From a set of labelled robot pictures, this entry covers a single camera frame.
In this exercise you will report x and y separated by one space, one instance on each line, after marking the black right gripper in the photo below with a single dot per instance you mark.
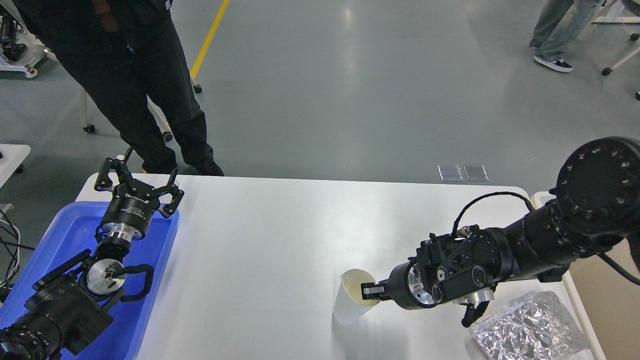
404 286

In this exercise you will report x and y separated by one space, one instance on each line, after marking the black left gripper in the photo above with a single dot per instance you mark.
130 210

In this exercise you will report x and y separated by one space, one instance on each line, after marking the white paper cup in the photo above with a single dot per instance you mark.
349 306

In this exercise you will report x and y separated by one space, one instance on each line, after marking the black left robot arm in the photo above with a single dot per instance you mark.
70 305

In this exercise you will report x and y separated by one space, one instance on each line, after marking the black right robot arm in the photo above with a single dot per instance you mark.
594 206

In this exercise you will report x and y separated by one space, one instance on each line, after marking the blue plastic bin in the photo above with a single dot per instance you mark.
72 231

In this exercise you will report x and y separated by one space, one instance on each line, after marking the crumpled silver foil bag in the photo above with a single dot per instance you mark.
534 326

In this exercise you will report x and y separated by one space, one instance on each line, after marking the left floor plate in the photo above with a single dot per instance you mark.
450 173

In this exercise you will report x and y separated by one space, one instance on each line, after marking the floor plate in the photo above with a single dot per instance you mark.
476 173
450 173

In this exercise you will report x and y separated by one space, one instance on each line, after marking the white side table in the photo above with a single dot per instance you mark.
12 157

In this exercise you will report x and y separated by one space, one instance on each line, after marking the right floor plate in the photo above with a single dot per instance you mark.
476 173

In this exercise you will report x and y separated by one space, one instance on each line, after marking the person in brown sweater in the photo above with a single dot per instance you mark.
125 53

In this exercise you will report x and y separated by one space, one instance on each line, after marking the beige plastic bin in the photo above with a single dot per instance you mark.
610 315

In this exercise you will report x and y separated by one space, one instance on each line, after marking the white equipment cart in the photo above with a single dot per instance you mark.
21 51

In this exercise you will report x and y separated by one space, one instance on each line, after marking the person in jeans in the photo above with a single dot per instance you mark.
559 23

